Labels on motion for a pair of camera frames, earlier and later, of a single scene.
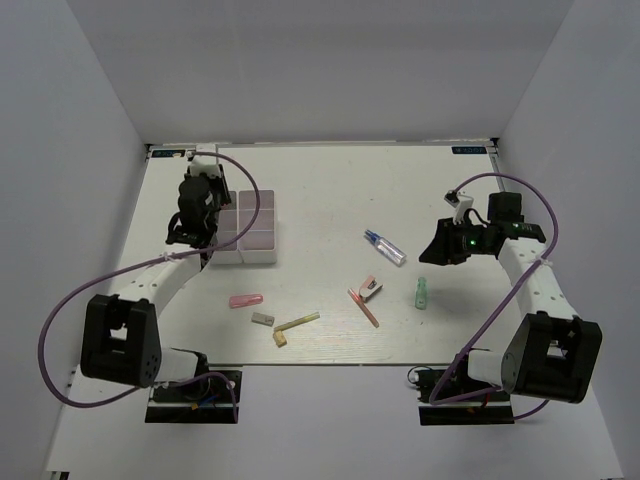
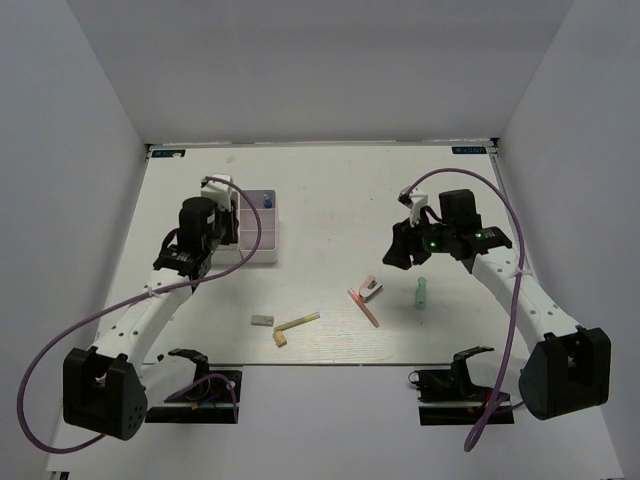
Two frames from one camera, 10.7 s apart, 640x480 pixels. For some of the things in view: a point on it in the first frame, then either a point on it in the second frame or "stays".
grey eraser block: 263,319 stays
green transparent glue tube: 421,293 stays
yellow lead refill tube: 290,324 stays
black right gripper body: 460,241 -> 424,239
